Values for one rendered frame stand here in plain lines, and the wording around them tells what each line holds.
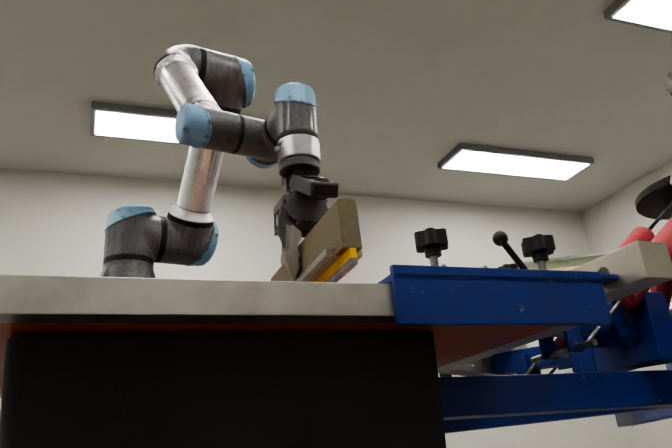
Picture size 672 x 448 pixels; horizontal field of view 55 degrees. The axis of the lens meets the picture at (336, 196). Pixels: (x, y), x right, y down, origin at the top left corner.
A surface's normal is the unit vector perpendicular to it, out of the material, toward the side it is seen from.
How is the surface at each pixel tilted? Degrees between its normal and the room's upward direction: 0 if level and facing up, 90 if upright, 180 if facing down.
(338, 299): 90
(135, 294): 90
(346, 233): 88
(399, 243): 90
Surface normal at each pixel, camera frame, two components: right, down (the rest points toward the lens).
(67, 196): 0.35, -0.40
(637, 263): -0.94, -0.07
